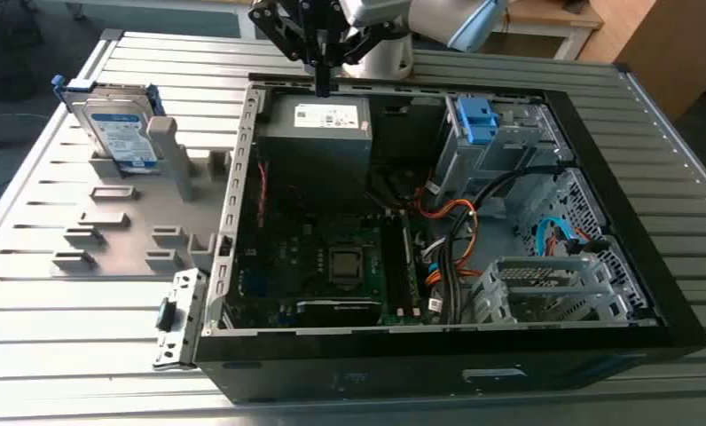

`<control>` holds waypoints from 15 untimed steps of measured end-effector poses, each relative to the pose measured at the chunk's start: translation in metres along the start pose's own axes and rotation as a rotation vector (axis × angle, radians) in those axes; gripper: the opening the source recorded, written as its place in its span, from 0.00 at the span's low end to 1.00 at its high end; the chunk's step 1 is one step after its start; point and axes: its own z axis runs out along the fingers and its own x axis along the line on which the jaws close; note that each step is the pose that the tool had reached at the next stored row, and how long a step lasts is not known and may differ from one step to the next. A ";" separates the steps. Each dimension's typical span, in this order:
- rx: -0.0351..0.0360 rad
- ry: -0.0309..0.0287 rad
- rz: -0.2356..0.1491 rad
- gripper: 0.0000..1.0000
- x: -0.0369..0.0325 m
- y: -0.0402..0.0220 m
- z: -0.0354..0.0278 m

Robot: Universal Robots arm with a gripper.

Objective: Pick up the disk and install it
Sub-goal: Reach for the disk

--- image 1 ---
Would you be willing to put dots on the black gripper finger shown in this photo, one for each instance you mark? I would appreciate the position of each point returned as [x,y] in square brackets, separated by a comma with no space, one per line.
[364,42]
[281,35]

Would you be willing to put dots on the hard disk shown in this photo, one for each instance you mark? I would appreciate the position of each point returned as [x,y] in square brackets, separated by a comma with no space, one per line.
[119,133]

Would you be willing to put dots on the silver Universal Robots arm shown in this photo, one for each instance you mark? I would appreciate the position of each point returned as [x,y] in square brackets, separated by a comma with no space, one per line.
[388,57]

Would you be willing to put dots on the perforated metal disk bay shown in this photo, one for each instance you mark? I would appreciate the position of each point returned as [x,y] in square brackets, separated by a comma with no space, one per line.
[553,290]

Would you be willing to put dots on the grey power supply unit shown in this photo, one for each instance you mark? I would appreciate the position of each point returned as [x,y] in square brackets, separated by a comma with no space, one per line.
[317,168]

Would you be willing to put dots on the tall metal drive cage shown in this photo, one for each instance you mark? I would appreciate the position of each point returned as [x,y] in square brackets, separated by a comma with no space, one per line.
[495,155]

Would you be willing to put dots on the black office chair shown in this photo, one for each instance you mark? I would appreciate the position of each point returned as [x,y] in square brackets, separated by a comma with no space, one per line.
[9,80]

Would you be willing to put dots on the silver CPU in socket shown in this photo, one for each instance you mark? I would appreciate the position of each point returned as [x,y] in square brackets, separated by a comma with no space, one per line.
[345,265]

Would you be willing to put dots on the black RAM stick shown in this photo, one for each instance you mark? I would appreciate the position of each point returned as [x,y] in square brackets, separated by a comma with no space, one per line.
[411,266]

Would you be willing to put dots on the green motherboard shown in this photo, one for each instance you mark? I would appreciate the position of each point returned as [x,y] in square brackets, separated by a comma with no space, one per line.
[281,266]

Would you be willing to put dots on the wooden cabinet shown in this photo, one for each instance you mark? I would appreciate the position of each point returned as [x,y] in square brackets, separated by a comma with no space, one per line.
[672,44]

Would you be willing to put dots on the grey parts rack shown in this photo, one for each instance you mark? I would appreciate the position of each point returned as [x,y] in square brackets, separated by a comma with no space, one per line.
[133,248]

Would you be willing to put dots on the black graphics card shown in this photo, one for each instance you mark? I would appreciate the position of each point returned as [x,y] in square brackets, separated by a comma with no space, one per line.
[340,313]

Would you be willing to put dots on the black open PC case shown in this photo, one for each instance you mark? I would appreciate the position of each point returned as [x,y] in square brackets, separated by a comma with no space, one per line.
[388,368]

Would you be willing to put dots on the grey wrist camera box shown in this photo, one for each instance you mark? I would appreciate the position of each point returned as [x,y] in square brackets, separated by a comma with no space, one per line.
[376,11]

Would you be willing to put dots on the wooden desk with white frame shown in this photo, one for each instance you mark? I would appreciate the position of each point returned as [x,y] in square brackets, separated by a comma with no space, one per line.
[541,18]

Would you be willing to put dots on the silver hinged slot bracket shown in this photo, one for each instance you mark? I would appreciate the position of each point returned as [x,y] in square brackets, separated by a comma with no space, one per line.
[193,310]

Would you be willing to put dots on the blue black bracket latch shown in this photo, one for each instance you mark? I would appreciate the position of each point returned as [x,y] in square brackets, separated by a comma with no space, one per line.
[165,314]

